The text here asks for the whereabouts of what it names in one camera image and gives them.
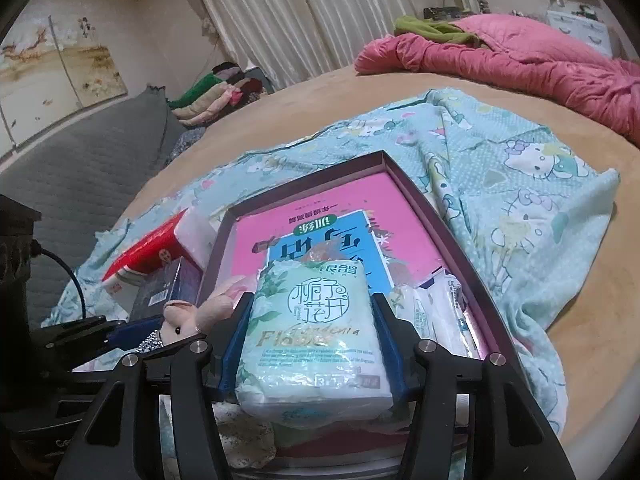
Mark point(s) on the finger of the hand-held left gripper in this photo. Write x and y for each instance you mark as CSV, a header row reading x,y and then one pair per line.
x,y
135,332

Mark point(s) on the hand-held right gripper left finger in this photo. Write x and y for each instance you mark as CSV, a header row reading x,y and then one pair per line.
x,y
232,355

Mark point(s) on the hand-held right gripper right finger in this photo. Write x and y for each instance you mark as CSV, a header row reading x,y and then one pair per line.
x,y
397,370

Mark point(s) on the silver toy crown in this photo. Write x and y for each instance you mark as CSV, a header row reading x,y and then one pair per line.
x,y
150,342

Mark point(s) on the small beige plush toy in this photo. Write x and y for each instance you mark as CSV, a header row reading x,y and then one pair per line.
x,y
200,310

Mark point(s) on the pale green tissue pack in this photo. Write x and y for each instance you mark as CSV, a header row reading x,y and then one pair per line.
x,y
417,315

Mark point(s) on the cream floral cloth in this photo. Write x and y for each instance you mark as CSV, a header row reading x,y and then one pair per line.
x,y
245,440

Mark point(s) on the white purple tissue packet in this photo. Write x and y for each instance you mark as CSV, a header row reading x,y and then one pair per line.
x,y
460,310

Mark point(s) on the dark blue small box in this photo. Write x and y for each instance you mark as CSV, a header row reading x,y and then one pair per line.
x,y
165,285

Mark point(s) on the red and white tissue box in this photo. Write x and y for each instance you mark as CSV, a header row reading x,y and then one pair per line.
x,y
150,250

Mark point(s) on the grey quilted headboard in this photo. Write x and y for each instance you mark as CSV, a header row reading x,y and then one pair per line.
x,y
100,170

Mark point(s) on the pink and blue book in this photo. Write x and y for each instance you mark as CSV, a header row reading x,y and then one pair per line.
x,y
400,230

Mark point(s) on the dark floral pillow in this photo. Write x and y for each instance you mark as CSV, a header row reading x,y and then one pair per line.
x,y
187,142

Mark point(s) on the painted wardrobe doors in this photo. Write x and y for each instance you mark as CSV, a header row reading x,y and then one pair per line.
x,y
60,70

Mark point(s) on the cat print blue sheet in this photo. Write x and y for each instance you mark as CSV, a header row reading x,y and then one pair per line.
x,y
525,200

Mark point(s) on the beige bed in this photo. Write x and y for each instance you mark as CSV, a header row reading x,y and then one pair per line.
x,y
600,270

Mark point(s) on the stack of folded clothes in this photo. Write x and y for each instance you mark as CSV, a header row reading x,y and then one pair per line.
x,y
210,95

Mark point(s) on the pink quilt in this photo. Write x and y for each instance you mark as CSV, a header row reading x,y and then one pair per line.
x,y
525,60

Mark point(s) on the green garment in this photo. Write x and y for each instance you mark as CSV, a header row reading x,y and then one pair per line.
x,y
430,27

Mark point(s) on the white curtains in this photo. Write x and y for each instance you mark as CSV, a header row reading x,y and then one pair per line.
x,y
310,15

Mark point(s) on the small black box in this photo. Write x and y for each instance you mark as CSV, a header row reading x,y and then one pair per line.
x,y
442,12

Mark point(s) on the white dresser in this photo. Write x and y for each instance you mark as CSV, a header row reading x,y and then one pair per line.
x,y
585,30

